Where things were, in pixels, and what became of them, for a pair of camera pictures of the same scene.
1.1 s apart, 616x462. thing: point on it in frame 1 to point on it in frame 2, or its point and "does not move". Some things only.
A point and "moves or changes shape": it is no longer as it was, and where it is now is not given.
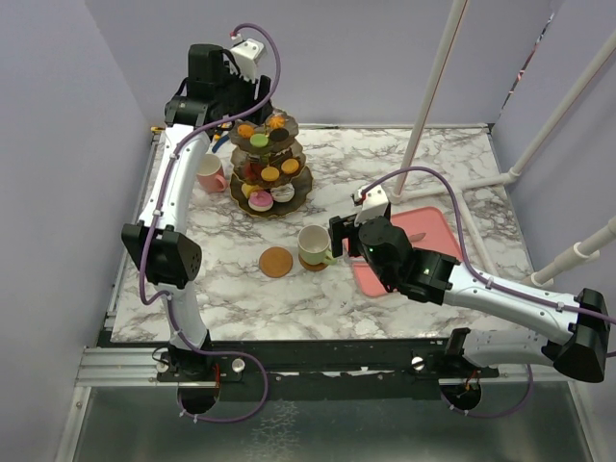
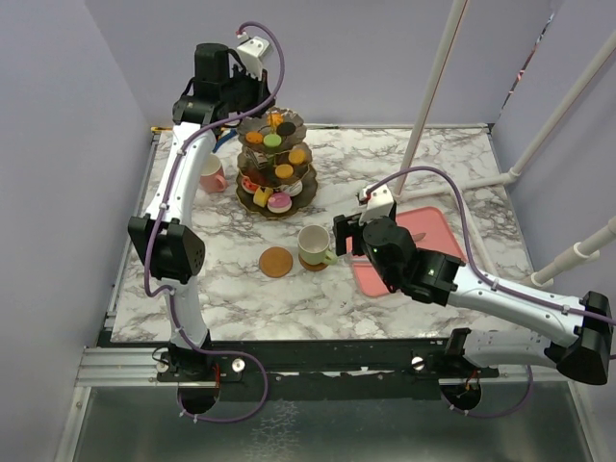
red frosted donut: x=252 y=170 to x=248 y=186
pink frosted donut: x=261 y=201 to x=279 y=202
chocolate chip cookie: x=245 y=131 to x=254 y=137
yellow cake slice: x=248 y=189 to x=260 y=196
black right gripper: x=341 y=228 does not move
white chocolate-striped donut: x=283 y=193 to x=295 y=189
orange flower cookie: x=276 y=122 does not move
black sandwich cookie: x=279 y=135 moves or changes shape
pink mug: x=211 y=175 does not move
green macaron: x=259 y=140 to x=272 y=140
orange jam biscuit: x=269 y=173 to x=284 y=170
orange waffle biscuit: x=290 y=166 to x=296 y=156
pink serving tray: x=426 y=227 does not move
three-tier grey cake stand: x=269 y=176 moves or changes shape
